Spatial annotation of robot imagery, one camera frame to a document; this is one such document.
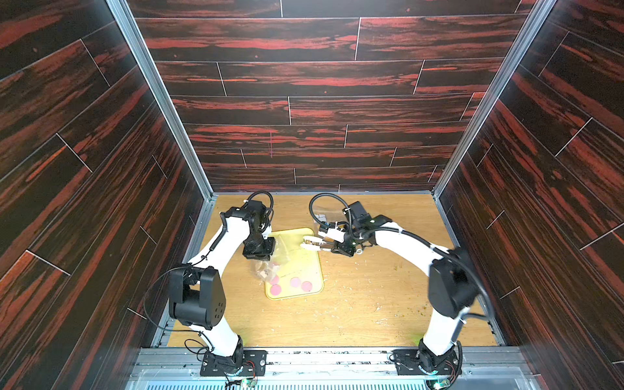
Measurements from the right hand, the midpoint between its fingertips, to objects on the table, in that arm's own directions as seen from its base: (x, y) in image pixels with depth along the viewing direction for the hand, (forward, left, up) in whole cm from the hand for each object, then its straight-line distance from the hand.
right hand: (340, 241), depth 92 cm
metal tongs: (0, +9, -2) cm, 9 cm away
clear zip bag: (+20, +4, -8) cm, 22 cm away
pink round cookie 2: (-15, +12, -10) cm, 22 cm away
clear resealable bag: (-14, +25, +1) cm, 29 cm away
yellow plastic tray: (-8, +18, -10) cm, 22 cm away
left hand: (-9, +25, +2) cm, 27 cm away
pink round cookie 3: (-16, +24, -10) cm, 31 cm away
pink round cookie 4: (-15, +24, -4) cm, 29 cm away
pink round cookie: (-13, +17, -10) cm, 24 cm away
